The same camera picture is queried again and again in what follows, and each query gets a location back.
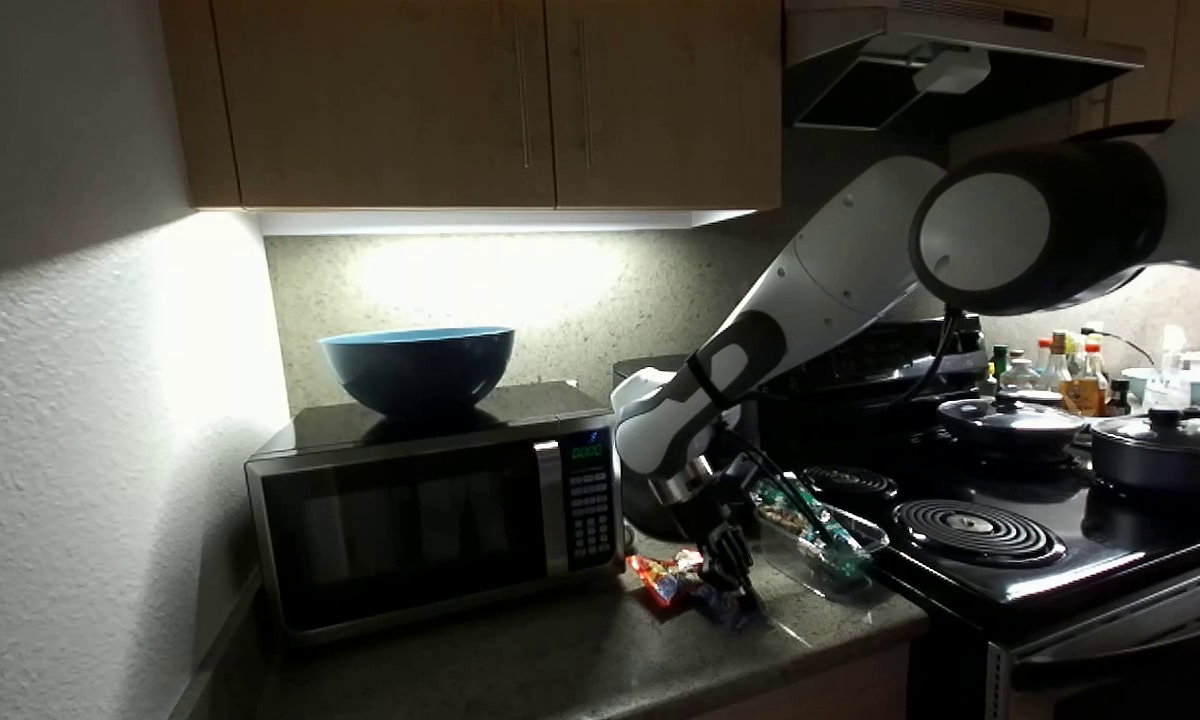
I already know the green bottle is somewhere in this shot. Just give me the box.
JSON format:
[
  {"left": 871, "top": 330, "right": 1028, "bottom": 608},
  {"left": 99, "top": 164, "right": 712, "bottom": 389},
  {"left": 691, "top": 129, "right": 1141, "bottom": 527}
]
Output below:
[{"left": 743, "top": 470, "right": 896, "bottom": 600}]

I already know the range hood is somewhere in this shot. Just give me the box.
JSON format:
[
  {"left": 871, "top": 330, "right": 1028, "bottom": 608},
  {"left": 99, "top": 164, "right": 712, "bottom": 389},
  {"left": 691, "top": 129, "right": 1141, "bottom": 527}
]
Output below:
[{"left": 781, "top": 0, "right": 1154, "bottom": 135}]

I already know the black pot with lid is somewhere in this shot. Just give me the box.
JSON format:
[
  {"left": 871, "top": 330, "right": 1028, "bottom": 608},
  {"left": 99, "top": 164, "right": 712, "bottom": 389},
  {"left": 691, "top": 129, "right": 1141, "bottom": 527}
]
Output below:
[{"left": 1089, "top": 406, "right": 1200, "bottom": 507}]

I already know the green pistachio packet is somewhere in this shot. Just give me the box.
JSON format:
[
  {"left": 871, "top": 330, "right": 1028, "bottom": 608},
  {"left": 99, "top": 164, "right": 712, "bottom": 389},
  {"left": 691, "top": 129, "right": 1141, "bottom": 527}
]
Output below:
[{"left": 754, "top": 476, "right": 875, "bottom": 580}]

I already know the black air fryer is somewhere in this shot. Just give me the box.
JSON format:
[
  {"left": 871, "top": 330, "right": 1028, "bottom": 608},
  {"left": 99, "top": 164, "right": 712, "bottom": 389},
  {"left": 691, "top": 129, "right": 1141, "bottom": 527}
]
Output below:
[{"left": 607, "top": 354, "right": 764, "bottom": 548}]

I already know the black electric stove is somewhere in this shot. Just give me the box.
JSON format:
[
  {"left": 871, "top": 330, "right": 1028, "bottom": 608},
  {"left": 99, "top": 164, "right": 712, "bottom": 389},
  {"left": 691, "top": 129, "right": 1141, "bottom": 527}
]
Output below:
[{"left": 757, "top": 317, "right": 1200, "bottom": 720}]

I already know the under-cabinet light strip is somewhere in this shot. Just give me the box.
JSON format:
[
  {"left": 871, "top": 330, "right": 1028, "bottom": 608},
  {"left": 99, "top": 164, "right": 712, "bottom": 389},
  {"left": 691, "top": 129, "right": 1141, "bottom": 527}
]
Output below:
[{"left": 233, "top": 202, "right": 764, "bottom": 241}]

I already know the black silver microwave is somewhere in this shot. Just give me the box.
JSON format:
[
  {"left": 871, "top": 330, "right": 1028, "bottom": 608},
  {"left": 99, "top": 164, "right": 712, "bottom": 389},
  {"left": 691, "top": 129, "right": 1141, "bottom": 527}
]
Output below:
[{"left": 242, "top": 382, "right": 629, "bottom": 650}]

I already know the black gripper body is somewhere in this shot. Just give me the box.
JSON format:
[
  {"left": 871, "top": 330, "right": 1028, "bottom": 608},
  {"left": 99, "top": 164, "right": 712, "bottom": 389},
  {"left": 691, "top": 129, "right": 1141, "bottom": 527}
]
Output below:
[{"left": 667, "top": 461, "right": 769, "bottom": 542}]

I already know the lidded frying pan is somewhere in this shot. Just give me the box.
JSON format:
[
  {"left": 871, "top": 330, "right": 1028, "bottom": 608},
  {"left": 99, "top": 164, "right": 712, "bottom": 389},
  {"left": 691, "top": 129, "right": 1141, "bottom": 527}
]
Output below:
[{"left": 935, "top": 389, "right": 1095, "bottom": 458}]

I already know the wooden wall cabinet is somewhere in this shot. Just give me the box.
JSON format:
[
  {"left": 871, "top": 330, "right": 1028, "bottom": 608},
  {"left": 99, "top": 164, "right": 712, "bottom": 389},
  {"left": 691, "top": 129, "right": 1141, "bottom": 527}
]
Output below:
[{"left": 158, "top": 0, "right": 788, "bottom": 213}]

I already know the coil stove burner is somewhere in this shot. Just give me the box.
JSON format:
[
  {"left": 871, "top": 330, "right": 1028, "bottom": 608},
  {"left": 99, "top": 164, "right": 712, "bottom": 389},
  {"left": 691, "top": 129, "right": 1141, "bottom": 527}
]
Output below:
[{"left": 888, "top": 494, "right": 1074, "bottom": 573}]

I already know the amber sauce bottle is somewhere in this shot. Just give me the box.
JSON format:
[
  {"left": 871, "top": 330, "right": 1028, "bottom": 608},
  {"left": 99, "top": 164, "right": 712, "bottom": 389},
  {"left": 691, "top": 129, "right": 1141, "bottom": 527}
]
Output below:
[{"left": 1060, "top": 341, "right": 1113, "bottom": 422}]

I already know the red orange snack packet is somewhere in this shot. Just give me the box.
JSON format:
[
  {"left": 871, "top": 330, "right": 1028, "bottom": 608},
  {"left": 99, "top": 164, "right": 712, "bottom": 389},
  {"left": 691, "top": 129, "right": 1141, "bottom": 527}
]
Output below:
[{"left": 620, "top": 543, "right": 712, "bottom": 624}]

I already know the blue bowl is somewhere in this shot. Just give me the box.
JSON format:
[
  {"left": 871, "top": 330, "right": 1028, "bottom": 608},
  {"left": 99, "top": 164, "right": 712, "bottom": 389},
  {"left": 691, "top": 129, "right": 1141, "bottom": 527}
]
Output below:
[{"left": 323, "top": 323, "right": 522, "bottom": 422}]

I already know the blue snack packet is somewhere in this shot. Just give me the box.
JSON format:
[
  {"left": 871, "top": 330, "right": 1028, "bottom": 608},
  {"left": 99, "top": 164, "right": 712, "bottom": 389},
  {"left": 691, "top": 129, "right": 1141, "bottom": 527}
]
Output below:
[{"left": 679, "top": 573, "right": 769, "bottom": 633}]

